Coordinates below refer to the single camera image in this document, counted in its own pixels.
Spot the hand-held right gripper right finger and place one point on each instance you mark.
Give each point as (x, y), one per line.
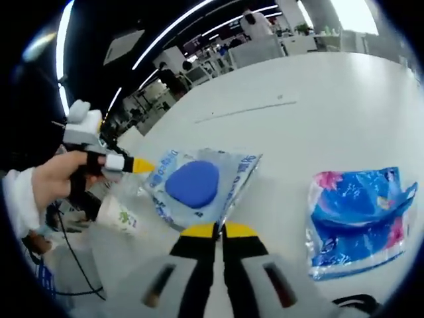
(251, 275)

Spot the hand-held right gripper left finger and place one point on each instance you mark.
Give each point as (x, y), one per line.
(165, 281)

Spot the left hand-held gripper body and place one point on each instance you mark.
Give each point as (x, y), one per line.
(84, 129)

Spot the white paper cup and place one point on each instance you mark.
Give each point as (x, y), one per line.
(122, 217)

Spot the clear wipes packet blue lid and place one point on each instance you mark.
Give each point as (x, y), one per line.
(195, 185)

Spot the blue flowered tissue packet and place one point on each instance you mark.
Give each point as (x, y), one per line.
(357, 212)

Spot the person's left hand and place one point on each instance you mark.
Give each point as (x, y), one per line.
(53, 182)

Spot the ceiling air vent panel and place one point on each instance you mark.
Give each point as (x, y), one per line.
(124, 46)

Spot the long ceiling light strip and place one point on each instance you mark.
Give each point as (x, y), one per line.
(63, 39)
(165, 33)

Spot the white office chair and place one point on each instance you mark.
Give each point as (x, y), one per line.
(198, 74)

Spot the clear tape strip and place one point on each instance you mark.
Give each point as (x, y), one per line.
(245, 110)

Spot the white table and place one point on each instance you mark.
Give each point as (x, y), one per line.
(314, 132)

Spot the white cabinet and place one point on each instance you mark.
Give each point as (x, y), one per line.
(299, 44)

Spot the green potted plant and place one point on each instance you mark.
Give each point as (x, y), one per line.
(302, 28)

